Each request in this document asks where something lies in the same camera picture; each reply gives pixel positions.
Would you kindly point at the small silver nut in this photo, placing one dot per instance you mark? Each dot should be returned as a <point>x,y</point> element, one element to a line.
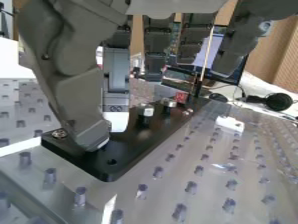
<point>147,112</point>

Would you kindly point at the black headphones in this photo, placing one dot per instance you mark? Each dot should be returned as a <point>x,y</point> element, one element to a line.
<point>277,101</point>

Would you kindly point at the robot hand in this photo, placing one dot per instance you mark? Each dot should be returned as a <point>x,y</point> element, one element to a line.
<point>67,50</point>

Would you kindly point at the thin stick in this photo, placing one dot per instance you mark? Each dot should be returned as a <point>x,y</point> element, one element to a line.
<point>207,56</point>

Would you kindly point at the white desk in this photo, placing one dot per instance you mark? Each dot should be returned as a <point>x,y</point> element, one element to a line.
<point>261,86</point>

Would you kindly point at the black plate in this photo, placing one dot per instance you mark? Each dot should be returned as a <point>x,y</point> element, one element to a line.
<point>133,150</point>

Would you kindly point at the computer screen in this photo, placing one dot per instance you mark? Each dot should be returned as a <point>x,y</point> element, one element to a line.
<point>213,53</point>

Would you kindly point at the black mouse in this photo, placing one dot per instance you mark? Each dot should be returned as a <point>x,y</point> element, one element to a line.
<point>218,97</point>

